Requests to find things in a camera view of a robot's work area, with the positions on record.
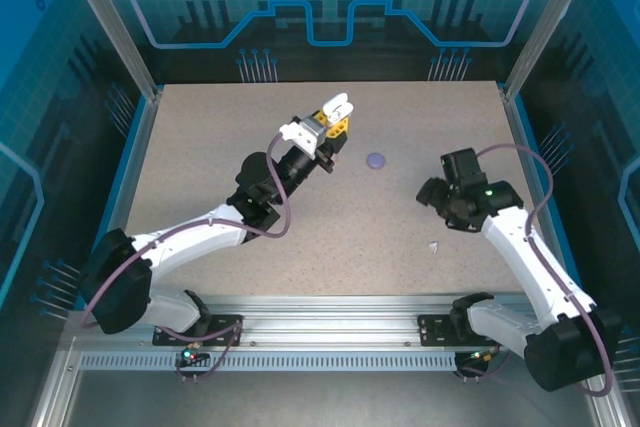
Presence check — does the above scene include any white earbud charging case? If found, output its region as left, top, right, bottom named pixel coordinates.
left=322, top=91, right=357, bottom=123

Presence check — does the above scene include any clear blue printed back panel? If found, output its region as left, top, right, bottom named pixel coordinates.
left=107, top=0, right=551, bottom=84

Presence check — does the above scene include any blue printed side panel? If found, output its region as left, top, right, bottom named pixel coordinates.
left=0, top=0, right=151, bottom=328
left=519, top=0, right=640, bottom=348

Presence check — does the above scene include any small connector board with LEDs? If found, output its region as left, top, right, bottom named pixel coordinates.
left=174, top=344, right=211, bottom=368
left=457, top=346, right=501, bottom=368

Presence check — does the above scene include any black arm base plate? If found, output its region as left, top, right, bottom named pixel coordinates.
left=417, top=314, right=511, bottom=348
left=152, top=314, right=245, bottom=348

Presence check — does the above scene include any aluminium mounting rail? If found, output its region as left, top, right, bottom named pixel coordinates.
left=64, top=293, right=601, bottom=354

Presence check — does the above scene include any aluminium frame post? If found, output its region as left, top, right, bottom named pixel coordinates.
left=502, top=0, right=604, bottom=101
left=54, top=0, right=164, bottom=101

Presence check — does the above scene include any slotted cable duct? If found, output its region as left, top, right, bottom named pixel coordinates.
left=77, top=351, right=461, bottom=373

